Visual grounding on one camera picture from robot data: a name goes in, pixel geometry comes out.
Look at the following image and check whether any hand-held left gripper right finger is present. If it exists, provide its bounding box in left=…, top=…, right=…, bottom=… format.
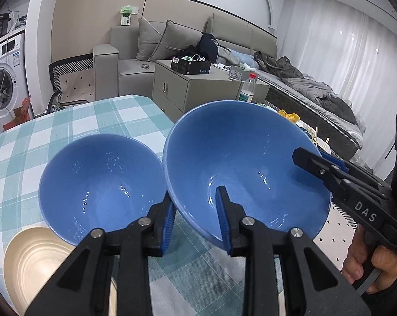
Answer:
left=215, top=185, right=372, bottom=316

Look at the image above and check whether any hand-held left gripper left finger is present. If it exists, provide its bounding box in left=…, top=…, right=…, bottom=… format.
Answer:
left=25, top=200, right=177, bottom=316

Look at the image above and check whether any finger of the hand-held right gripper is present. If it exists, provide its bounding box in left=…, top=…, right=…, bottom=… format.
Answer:
left=292, top=147, right=350, bottom=191
left=318, top=151, right=349, bottom=172

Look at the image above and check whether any blue ribbed bowl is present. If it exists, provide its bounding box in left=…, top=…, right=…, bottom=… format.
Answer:
left=38, top=134, right=168, bottom=247
left=162, top=100, right=332, bottom=251

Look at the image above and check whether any cream round plate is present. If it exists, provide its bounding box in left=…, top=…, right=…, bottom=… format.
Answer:
left=3, top=226, right=117, bottom=316

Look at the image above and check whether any person's right hand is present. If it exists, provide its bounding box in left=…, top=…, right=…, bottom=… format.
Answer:
left=341, top=228, right=397, bottom=294

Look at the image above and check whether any white container with chopsticks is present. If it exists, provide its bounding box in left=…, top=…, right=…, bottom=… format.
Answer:
left=297, top=125, right=332, bottom=154

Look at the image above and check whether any bed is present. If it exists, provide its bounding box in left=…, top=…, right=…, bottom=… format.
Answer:
left=258, top=69, right=366, bottom=162

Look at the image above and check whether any diamond dotted seat cushion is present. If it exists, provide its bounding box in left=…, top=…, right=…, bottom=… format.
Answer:
left=313, top=204, right=361, bottom=264

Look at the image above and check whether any yellow plastic bag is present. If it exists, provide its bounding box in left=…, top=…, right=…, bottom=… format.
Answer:
left=277, top=108, right=300, bottom=124

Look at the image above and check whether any grey blanket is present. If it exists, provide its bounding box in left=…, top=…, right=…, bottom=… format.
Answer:
left=254, top=50, right=359, bottom=126

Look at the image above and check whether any clear water bottle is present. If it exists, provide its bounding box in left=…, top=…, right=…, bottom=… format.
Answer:
left=238, top=72, right=258, bottom=103

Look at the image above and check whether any white curtain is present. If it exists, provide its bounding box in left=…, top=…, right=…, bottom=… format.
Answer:
left=277, top=7, right=397, bottom=178

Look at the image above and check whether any tissue box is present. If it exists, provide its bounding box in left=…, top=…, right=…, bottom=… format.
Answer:
left=229, top=62, right=258, bottom=81

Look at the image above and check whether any grey side cabinet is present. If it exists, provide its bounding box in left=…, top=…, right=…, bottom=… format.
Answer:
left=151, top=60, right=271, bottom=122

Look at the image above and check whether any teal checked tablecloth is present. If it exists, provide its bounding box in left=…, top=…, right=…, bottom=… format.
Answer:
left=0, top=94, right=281, bottom=316

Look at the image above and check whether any black box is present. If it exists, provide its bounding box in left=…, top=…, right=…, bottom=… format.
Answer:
left=170, top=55, right=212, bottom=76

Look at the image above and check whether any black bag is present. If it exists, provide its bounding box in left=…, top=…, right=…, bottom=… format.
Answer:
left=197, top=33, right=220, bottom=62

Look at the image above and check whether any grey sofa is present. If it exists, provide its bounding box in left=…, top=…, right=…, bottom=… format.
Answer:
left=93, top=15, right=278, bottom=98

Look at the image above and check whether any patterned black white cushion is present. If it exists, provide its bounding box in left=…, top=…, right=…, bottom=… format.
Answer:
left=48, top=57, right=97, bottom=119

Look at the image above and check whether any grey pillow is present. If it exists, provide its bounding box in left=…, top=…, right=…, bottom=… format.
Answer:
left=149, top=20, right=203, bottom=63
left=136, top=18, right=168, bottom=61

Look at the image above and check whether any red paper item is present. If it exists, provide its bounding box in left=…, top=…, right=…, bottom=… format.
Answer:
left=12, top=95, right=34, bottom=126

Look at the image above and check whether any white washing machine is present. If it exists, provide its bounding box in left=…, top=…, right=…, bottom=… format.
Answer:
left=0, top=28, right=31, bottom=139

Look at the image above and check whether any wall panel with green pack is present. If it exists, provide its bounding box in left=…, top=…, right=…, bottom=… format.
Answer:
left=119, top=4, right=140, bottom=26

